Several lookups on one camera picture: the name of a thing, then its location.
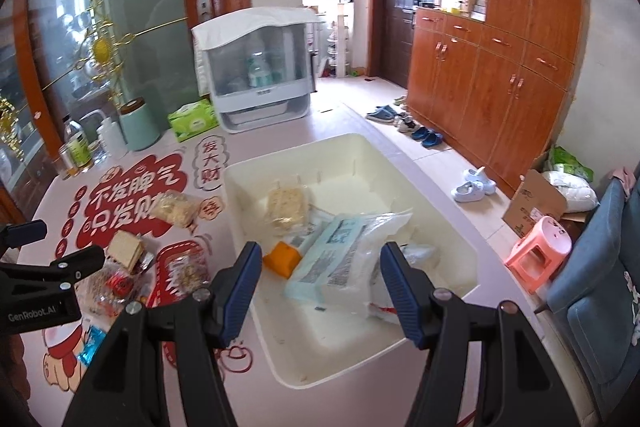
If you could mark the green plastic bag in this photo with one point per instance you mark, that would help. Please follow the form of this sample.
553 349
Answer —
567 162

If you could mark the clear nut snack bag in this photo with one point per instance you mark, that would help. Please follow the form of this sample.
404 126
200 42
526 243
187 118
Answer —
186 268

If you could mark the wooden wall cabinet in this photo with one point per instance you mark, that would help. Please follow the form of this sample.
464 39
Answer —
510 32

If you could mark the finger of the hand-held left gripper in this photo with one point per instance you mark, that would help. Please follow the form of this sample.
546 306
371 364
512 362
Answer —
27 233
75 263

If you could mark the red white printed table mat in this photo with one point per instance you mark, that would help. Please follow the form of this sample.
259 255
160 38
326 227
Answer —
125 187

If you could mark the white printer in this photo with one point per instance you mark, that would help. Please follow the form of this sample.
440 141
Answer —
255 62

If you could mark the white sack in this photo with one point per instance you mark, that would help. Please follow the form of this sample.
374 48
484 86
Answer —
572 192

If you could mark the clear noodle snack packet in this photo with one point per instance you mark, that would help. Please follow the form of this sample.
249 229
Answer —
287 207

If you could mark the white plastic bin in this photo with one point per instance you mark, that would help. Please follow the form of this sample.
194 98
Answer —
350 167

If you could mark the mint green canister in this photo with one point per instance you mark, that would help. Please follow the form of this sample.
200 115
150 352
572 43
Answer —
139 127

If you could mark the pink plastic stool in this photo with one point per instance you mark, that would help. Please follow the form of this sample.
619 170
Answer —
542 247

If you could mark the white cup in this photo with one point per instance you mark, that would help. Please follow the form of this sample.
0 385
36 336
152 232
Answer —
111 138

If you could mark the gold door ornament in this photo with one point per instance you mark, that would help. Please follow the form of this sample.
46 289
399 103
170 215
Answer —
102 49

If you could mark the clear plastic bag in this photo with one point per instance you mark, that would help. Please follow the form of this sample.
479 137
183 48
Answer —
372 237

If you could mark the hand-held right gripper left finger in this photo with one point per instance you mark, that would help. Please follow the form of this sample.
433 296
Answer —
244 289

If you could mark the white sneakers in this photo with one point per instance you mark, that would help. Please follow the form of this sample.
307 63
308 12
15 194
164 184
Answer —
405 122

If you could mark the white child shoe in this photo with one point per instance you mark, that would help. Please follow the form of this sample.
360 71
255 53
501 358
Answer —
466 192
481 179

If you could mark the blue clogs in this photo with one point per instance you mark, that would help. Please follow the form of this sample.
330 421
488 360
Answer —
426 137

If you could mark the brown grey snack packet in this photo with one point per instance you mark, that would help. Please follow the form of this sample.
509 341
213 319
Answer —
125 249

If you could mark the clear pale snack packet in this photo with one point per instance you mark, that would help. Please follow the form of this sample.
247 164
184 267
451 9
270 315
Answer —
172 207

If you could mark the white shoe rack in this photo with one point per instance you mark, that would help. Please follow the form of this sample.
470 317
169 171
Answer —
342 42

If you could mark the green label bottle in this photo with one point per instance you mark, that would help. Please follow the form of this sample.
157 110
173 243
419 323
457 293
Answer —
76 147

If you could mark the red snack packet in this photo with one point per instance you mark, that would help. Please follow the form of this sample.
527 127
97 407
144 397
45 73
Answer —
117 285

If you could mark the orange snack packet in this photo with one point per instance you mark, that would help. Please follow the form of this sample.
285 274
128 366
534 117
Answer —
281 259

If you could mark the grey blue slippers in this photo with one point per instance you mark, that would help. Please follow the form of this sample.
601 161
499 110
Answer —
382 113

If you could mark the dark entrance door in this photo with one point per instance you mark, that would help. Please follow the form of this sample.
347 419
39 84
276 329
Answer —
397 17

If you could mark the green tissue pack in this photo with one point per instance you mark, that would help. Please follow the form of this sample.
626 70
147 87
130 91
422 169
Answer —
192 119

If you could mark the light blue snack packet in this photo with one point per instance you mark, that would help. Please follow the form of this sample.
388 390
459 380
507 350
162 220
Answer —
325 257

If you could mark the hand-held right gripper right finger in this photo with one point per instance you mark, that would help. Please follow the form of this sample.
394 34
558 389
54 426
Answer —
400 292

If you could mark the cardboard box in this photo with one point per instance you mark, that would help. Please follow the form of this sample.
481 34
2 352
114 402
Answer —
535 202

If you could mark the blue sofa chair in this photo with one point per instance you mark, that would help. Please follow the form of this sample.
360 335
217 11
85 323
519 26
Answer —
600 287

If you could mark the small blue snack packet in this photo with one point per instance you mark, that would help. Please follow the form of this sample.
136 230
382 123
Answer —
92 344

